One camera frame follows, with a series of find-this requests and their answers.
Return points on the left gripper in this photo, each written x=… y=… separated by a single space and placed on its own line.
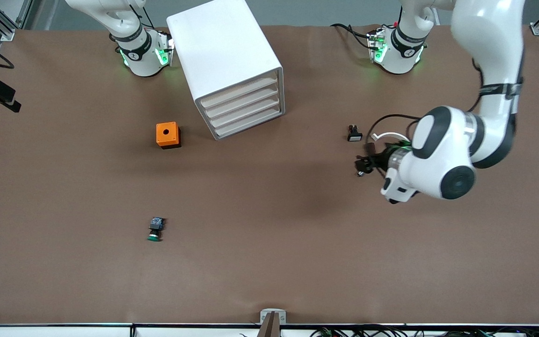
x=378 y=159

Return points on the green push button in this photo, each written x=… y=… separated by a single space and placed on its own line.
x=156 y=227

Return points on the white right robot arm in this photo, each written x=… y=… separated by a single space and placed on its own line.
x=138 y=56

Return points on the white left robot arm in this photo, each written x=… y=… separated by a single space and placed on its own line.
x=442 y=154

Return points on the white curved clip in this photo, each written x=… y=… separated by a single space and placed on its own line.
x=384 y=135

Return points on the brown table cover sheet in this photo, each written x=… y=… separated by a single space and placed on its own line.
x=269 y=234

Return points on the orange box with hole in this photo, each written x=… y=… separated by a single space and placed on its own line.
x=166 y=133

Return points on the grey table edge bracket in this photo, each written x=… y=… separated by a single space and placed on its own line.
x=264 y=318

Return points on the brown post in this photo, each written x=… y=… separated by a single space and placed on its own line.
x=269 y=330

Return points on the white table edge rail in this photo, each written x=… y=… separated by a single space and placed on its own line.
x=63 y=331

